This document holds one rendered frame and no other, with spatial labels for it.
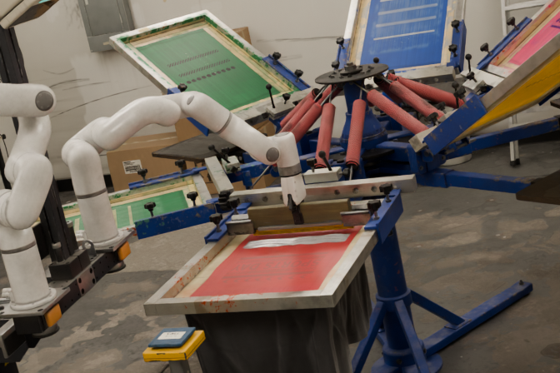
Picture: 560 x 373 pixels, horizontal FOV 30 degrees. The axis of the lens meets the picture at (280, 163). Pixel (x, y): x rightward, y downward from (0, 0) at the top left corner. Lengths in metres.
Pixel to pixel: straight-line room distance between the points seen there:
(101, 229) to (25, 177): 0.54
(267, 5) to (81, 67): 1.71
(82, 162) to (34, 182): 0.44
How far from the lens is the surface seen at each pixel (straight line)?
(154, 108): 3.14
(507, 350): 4.57
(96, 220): 3.17
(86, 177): 3.13
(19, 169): 2.70
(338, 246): 3.25
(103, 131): 3.14
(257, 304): 2.90
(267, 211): 3.44
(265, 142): 3.24
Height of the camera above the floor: 2.05
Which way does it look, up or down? 14 degrees down
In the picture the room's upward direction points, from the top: 12 degrees counter-clockwise
